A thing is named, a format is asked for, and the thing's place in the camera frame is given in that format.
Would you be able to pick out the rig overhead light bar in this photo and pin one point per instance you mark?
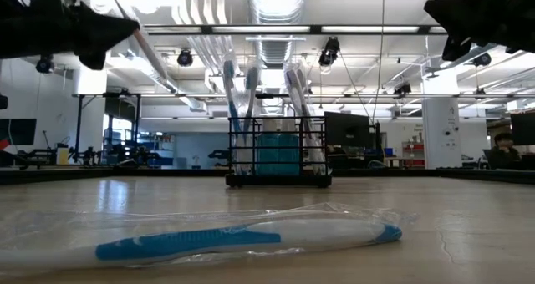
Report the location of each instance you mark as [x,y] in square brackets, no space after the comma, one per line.
[259,28]

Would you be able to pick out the green white toothbrush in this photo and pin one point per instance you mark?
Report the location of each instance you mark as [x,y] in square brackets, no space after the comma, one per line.
[302,83]

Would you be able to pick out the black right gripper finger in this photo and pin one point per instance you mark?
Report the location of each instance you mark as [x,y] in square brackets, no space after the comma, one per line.
[468,12]

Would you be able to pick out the person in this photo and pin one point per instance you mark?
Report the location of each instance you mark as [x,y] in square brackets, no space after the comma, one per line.
[503,154]

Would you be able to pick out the black monitor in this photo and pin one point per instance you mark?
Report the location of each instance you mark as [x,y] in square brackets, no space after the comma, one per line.
[347,129]
[18,131]
[523,129]

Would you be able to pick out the teal mouthwash bottle white cap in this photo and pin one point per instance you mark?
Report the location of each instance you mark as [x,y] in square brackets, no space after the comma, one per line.
[289,154]
[267,154]

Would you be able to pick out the black gantry frame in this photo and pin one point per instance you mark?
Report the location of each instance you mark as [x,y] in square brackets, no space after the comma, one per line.
[78,125]

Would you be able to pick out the blue white toothbrush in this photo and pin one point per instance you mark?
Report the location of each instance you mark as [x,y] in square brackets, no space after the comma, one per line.
[188,242]
[252,78]

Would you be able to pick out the black background robot arm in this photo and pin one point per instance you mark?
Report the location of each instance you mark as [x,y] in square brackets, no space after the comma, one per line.
[88,156]

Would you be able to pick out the black aluminium table frame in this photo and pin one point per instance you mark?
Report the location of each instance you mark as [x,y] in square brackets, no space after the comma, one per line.
[125,173]

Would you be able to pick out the yellow box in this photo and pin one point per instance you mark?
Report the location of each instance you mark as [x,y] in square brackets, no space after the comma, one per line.
[62,155]

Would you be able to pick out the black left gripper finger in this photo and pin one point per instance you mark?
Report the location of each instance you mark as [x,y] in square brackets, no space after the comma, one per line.
[104,29]

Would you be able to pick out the red shelf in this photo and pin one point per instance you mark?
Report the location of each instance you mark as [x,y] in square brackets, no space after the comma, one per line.
[414,153]

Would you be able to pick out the black ceiling spotlight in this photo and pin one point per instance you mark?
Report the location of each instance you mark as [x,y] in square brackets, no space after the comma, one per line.
[185,58]
[329,52]
[482,59]
[44,64]

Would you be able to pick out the purple white toothbrush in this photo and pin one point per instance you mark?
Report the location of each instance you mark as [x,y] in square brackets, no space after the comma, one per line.
[292,81]
[228,73]

